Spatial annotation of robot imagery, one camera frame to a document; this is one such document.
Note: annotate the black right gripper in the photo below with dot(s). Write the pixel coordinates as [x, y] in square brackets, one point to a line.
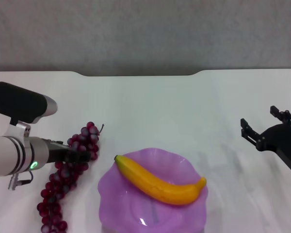
[279, 139]

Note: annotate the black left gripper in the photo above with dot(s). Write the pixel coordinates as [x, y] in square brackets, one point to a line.
[55, 151]

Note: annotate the dark red grape bunch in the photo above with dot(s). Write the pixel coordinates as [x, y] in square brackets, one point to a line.
[60, 174]

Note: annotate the yellow banana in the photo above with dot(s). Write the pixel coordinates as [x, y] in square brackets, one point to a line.
[160, 187]

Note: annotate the purple plastic plate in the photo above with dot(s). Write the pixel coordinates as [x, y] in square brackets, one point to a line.
[116, 206]

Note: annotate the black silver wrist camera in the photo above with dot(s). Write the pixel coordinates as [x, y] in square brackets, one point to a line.
[17, 102]

